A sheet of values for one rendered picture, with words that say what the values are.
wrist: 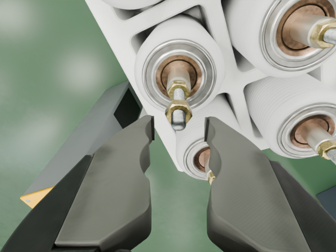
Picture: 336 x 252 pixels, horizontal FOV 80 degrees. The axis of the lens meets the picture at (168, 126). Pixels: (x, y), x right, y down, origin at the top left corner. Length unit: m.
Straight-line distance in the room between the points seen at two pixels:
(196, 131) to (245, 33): 0.12
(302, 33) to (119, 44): 0.20
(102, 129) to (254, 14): 0.23
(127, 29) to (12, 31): 0.34
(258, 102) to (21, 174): 0.75
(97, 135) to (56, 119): 0.33
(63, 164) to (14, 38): 0.36
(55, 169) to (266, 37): 0.27
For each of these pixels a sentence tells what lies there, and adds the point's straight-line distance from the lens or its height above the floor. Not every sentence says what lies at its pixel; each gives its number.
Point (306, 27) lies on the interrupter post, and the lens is 0.21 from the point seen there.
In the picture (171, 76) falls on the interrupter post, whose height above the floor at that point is 0.27.
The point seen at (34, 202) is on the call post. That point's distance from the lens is 0.29.
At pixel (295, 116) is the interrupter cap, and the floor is 0.25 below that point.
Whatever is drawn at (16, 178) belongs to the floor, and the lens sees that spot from 0.87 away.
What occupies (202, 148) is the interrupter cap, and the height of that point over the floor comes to 0.25.
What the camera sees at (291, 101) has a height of 0.25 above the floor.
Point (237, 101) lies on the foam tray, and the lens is 0.31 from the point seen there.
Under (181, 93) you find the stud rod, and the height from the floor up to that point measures 0.30.
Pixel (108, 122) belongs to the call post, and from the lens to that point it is 0.33.
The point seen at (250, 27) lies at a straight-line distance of 0.22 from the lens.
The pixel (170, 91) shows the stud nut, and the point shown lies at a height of 0.29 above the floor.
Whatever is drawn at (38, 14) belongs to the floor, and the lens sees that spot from 0.53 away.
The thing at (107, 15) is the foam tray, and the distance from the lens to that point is 0.29.
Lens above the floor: 0.45
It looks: 57 degrees down
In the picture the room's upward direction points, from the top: 175 degrees counter-clockwise
